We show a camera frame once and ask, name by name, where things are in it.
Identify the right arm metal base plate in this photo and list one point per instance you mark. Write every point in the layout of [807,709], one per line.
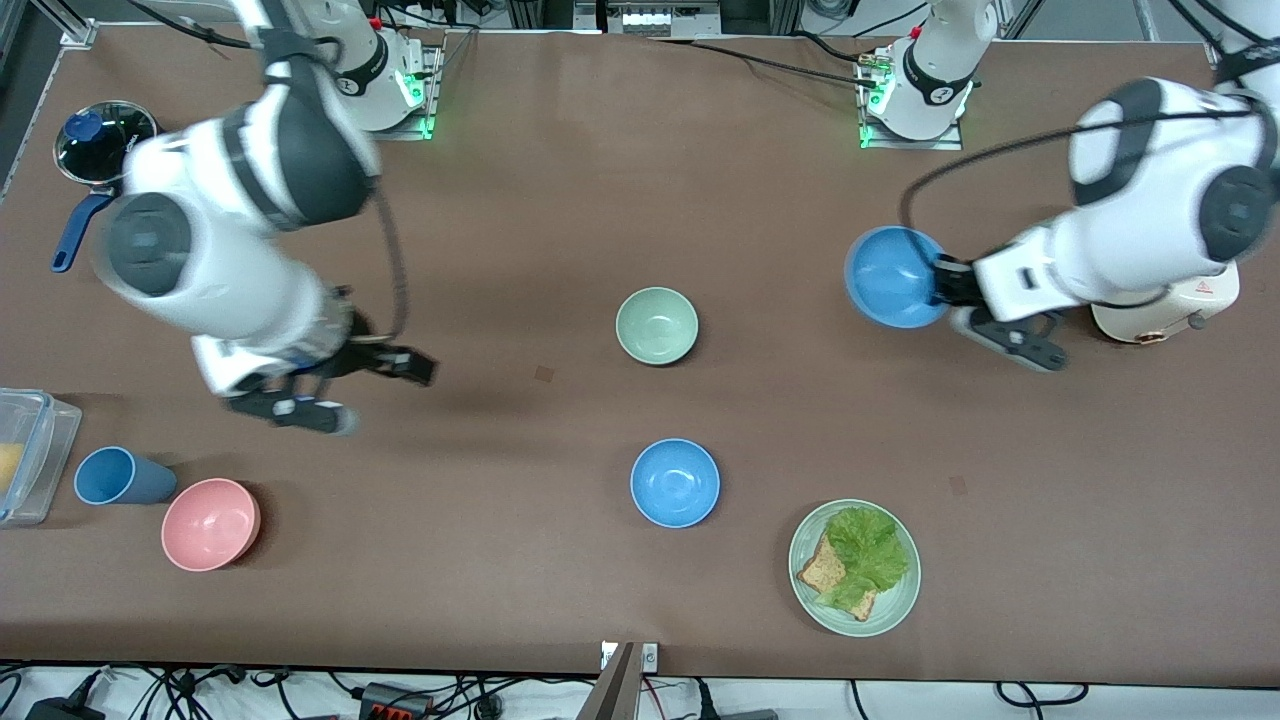
[425,125]

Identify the brown bread slice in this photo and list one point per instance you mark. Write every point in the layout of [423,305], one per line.
[822,572]

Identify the blue bowl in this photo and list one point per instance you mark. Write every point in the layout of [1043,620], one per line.
[890,278]
[675,483]

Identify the light green plate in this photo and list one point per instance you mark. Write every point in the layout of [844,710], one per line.
[895,600]

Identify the grey camera stand pole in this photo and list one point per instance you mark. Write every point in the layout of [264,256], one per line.
[610,695]

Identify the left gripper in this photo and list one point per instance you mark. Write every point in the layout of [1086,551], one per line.
[955,283]

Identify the light green bowl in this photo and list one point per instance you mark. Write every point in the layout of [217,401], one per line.
[657,325]

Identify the white toaster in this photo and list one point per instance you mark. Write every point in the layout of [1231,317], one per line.
[1200,300]

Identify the pink bowl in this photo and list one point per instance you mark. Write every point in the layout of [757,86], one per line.
[210,525]

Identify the clear plastic container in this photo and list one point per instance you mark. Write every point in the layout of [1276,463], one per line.
[45,450]

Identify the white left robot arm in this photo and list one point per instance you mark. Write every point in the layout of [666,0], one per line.
[1150,230]

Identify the green lettuce leaf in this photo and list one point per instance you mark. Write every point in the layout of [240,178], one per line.
[870,550]

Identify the black power adapter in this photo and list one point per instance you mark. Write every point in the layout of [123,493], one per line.
[65,711]

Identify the white metal table bracket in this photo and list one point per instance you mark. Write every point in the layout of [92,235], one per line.
[650,656]

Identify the aluminium corner bracket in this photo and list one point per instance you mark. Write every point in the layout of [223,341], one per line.
[80,35]

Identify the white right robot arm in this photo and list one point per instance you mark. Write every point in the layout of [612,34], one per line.
[250,170]

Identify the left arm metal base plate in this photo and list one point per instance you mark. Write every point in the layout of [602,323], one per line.
[945,145]

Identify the black power strip red switches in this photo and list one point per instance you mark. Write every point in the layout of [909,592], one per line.
[395,702]

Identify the white power strip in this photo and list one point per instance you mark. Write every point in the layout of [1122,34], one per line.
[655,18]

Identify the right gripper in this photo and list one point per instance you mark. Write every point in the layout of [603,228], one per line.
[358,357]

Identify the glass lid blue knob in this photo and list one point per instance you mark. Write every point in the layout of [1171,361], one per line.
[95,150]

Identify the yellow food item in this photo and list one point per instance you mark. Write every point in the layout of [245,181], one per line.
[8,468]

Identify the blue cup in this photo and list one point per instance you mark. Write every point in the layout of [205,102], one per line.
[120,478]

